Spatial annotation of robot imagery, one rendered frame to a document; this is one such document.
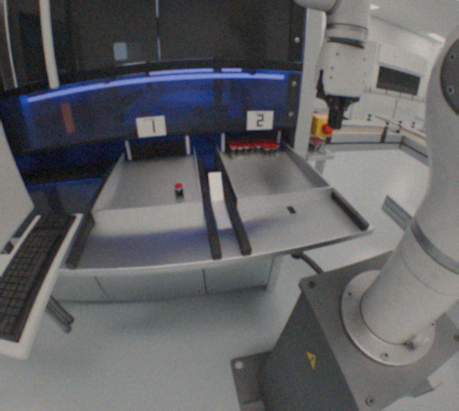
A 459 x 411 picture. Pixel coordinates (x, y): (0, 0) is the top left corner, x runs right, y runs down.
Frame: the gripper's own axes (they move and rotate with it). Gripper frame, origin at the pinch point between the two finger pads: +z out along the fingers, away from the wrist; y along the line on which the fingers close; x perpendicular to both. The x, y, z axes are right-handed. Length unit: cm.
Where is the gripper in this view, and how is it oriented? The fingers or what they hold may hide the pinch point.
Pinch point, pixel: (334, 118)
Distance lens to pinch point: 49.3
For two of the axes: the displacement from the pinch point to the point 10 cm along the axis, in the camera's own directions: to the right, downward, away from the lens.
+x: 1.9, 5.0, -8.4
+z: -0.1, 8.6, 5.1
